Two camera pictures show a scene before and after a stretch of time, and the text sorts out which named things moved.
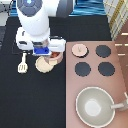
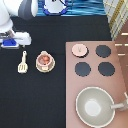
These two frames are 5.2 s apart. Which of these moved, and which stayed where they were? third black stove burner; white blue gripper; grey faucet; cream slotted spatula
Moved: white blue gripper
Stayed: cream slotted spatula; third black stove burner; grey faucet
